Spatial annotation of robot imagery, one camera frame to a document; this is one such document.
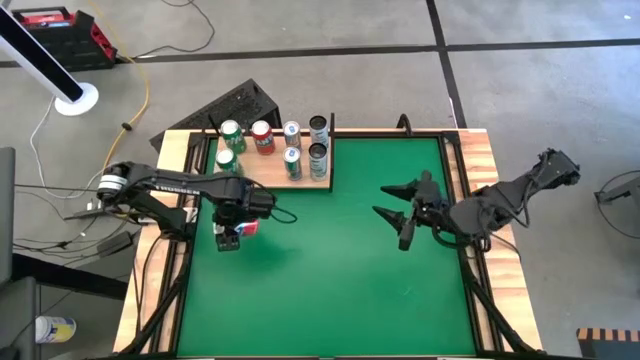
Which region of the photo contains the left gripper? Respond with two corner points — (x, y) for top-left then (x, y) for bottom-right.
(213, 187), (277, 253)

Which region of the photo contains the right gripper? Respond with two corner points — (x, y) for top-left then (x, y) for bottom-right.
(371, 169), (451, 252)

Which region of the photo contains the red Fanta can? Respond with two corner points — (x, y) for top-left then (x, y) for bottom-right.
(249, 119), (276, 156)
(233, 219), (261, 238)

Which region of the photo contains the green Sprite can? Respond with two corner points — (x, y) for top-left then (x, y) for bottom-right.
(219, 118), (248, 155)
(214, 148), (245, 176)

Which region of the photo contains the white Celsius can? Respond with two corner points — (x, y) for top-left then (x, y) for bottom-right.
(307, 142), (330, 182)
(308, 114), (331, 149)

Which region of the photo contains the teal slim can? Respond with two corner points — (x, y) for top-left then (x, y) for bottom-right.
(282, 145), (304, 182)

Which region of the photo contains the blue silver Red Bull can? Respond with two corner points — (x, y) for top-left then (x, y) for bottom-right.
(282, 120), (303, 151)

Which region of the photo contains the wooden tray board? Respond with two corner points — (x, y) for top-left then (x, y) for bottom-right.
(202, 112), (336, 193)

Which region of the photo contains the green table mat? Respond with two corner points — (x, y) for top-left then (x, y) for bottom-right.
(177, 138), (477, 357)

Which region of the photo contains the black power brick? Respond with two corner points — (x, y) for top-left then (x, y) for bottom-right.
(97, 232), (134, 257)

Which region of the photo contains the black perforated computer case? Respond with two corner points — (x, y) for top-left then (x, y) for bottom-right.
(149, 78), (282, 153)

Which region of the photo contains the grey power strip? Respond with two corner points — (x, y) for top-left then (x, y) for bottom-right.
(63, 198), (151, 224)

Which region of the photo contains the white yellow wipes canister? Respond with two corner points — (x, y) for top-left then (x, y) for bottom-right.
(34, 315), (78, 345)

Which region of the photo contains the white stand with black panel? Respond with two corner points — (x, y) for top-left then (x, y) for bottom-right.
(0, 4), (100, 117)

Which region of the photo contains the black orange striped box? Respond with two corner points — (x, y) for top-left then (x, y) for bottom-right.
(576, 327), (640, 360)

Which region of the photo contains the red black tool case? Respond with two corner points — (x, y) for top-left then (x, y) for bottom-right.
(10, 5), (119, 72)

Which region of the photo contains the yellow cable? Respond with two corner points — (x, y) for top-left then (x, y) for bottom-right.
(84, 0), (151, 171)

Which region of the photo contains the black floor cable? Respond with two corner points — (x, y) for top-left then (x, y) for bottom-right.
(133, 0), (217, 60)

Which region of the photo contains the black round wire stand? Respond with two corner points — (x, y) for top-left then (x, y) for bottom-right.
(593, 170), (640, 239)

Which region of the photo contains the white cable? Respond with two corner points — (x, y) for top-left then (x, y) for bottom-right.
(28, 97), (69, 199)

